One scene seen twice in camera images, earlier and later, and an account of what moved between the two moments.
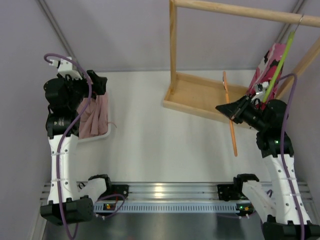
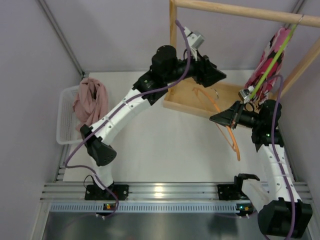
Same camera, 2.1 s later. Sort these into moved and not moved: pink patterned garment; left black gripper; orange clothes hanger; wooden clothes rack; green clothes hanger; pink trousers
Moved: pink patterned garment; left black gripper; orange clothes hanger; green clothes hanger
Not moved: wooden clothes rack; pink trousers
